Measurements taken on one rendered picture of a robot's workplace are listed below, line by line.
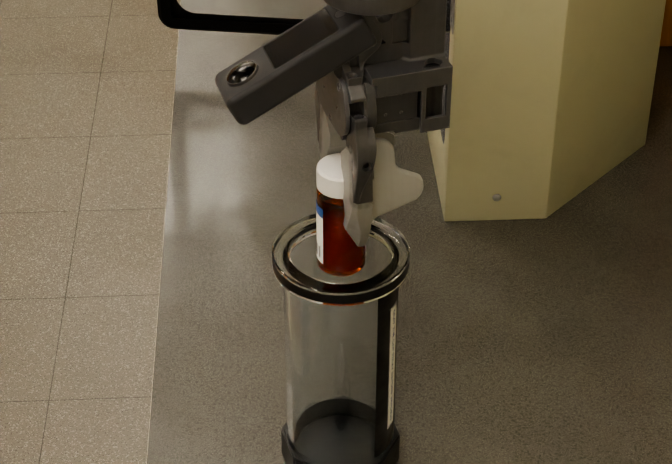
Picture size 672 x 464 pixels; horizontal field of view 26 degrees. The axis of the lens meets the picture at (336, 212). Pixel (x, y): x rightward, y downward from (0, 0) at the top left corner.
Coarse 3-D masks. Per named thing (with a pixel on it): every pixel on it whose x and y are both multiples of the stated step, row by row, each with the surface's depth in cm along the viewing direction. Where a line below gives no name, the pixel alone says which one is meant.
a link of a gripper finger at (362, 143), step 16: (352, 112) 104; (352, 128) 103; (368, 128) 104; (352, 144) 104; (368, 144) 103; (352, 160) 105; (368, 160) 104; (352, 176) 106; (368, 176) 105; (352, 192) 106; (368, 192) 106
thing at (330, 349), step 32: (384, 224) 117; (288, 256) 114; (384, 256) 117; (320, 288) 110; (352, 288) 110; (288, 320) 116; (320, 320) 113; (352, 320) 113; (288, 352) 118; (320, 352) 115; (352, 352) 115; (288, 384) 121; (320, 384) 117; (352, 384) 117; (288, 416) 123; (320, 416) 119; (352, 416) 119; (320, 448) 121; (352, 448) 121
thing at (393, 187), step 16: (384, 144) 106; (384, 160) 107; (384, 176) 108; (400, 176) 108; (416, 176) 108; (384, 192) 108; (400, 192) 109; (416, 192) 109; (352, 208) 107; (368, 208) 107; (384, 208) 109; (352, 224) 109; (368, 224) 109
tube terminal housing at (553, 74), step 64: (512, 0) 141; (576, 0) 143; (640, 0) 153; (512, 64) 145; (576, 64) 148; (640, 64) 159; (448, 128) 150; (512, 128) 150; (576, 128) 154; (640, 128) 166; (448, 192) 154; (512, 192) 154; (576, 192) 160
